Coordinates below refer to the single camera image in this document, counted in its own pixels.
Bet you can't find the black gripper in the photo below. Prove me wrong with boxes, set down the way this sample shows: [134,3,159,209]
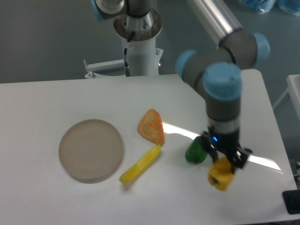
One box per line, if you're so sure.
[201,128,253,174]

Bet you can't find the yellow toy bell pepper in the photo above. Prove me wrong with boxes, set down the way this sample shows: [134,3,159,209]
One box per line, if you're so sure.
[208,157,234,191]

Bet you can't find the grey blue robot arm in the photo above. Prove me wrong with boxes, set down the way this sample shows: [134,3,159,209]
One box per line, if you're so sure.
[91,0,270,173]

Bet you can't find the green toy bell pepper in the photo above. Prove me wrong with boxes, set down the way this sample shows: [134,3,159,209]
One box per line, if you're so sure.
[185,136,208,164]

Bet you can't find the beige round plate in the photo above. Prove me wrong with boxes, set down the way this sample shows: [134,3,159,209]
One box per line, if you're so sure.
[58,119,124,183]

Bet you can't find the yellow toy corn cob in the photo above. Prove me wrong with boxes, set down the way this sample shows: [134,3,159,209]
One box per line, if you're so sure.
[119,144,162,185]

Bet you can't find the orange toy sandwich wedge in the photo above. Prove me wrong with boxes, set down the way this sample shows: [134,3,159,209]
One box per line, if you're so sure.
[137,109,165,145]

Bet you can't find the black device at table edge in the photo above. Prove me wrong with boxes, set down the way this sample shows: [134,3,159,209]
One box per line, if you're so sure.
[282,189,300,215]

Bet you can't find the white side table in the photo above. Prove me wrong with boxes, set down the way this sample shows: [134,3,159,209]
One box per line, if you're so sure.
[272,75,300,119]

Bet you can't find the blue plastic bag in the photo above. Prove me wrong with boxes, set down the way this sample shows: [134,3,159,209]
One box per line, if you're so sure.
[237,0,276,14]
[277,0,300,16]

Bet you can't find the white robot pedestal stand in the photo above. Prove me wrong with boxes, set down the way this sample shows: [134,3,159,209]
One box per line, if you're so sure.
[84,8,164,79]

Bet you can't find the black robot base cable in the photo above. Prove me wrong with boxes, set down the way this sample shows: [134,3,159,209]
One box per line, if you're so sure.
[123,30,135,77]

